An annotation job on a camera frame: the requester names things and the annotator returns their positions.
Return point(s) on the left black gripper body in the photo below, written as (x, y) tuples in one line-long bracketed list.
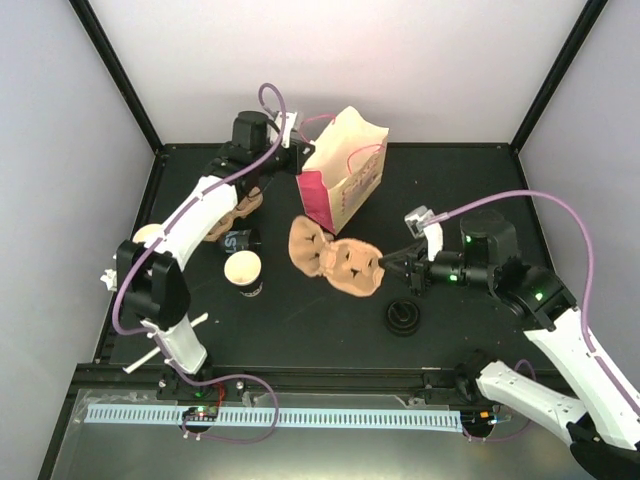
[(293, 165)]

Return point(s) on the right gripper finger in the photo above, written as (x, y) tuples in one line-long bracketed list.
[(403, 256), (398, 272)]

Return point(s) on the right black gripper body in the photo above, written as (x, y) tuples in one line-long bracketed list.
[(422, 282)]

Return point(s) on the cake print paper bag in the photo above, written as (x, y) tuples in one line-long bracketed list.
[(345, 168)]

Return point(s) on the brown cardboard cup carrier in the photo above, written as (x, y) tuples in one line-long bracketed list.
[(251, 202)]

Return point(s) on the black paper coffee cup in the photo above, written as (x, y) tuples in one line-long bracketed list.
[(243, 270)]

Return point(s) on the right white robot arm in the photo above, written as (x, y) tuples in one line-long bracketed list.
[(599, 422)]

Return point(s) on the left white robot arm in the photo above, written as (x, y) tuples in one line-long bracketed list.
[(148, 276)]

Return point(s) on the stack of black lids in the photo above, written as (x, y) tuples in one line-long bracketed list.
[(402, 317)]

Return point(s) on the black cup lying sideways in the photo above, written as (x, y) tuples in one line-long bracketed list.
[(240, 240)]

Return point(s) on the white stacked paper cups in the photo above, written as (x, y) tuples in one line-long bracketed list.
[(146, 233)]

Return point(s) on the small circuit board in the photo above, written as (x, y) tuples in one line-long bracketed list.
[(200, 413)]

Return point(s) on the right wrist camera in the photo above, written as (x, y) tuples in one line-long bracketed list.
[(422, 224)]

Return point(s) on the light blue cable duct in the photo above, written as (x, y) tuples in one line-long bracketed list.
[(318, 418)]

